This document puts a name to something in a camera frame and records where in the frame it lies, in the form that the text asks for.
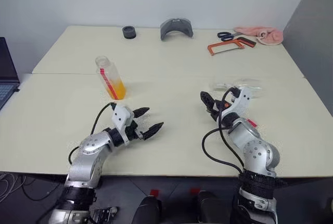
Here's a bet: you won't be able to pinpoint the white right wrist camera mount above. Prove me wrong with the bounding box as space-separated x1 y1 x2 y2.
222 86 253 117

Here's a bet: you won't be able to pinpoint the small black floor device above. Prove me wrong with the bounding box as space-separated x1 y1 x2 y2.
92 206 118 221

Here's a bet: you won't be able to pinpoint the bottle with orange liquid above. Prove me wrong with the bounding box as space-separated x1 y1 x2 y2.
94 55 129 101

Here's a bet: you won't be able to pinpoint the white floor cables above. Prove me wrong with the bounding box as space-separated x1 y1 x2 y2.
0 172 27 204

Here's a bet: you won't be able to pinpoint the grey partition panel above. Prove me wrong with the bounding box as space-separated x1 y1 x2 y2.
281 0 333 117

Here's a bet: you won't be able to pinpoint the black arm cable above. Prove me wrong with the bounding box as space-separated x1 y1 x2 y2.
68 101 117 165
201 86 246 173

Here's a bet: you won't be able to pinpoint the clear plastic item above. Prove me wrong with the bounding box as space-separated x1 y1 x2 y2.
209 77 267 99

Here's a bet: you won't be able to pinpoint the blue handled scissors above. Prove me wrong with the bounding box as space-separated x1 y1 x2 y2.
216 31 244 42

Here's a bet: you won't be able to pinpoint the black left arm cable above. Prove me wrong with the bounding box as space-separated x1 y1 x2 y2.
68 101 117 165

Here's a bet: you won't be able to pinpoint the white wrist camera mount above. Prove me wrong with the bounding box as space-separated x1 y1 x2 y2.
222 86 253 117
111 105 135 147

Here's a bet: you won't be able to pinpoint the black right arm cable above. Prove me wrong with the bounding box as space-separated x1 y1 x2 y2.
201 86 246 173

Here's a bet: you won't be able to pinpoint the dark laptop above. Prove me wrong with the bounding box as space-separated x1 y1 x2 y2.
0 36 21 110

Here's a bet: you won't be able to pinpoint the black floor cable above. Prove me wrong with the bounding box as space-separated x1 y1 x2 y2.
21 179 66 202

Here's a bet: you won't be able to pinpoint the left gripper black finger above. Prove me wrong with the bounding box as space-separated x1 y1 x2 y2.
133 106 151 120
143 121 165 141

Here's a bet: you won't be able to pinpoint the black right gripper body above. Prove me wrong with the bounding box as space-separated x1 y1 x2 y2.
208 98 230 123

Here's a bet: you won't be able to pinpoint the black round cap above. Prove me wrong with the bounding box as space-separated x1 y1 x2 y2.
122 26 138 40

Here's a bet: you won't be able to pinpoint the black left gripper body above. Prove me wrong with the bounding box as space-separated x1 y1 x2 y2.
124 119 147 142

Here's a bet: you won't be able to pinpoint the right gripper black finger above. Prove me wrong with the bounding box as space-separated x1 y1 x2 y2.
200 91 216 110

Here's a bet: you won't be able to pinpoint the orange hacksaw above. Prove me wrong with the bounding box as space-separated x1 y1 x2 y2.
207 36 257 57

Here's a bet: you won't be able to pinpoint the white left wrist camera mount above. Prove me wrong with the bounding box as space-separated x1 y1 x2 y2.
111 105 135 147

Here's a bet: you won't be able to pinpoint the grey curved visor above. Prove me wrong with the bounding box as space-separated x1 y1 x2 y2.
159 18 194 42

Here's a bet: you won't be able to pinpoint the pink towel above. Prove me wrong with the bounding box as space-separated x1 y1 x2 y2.
233 26 284 46

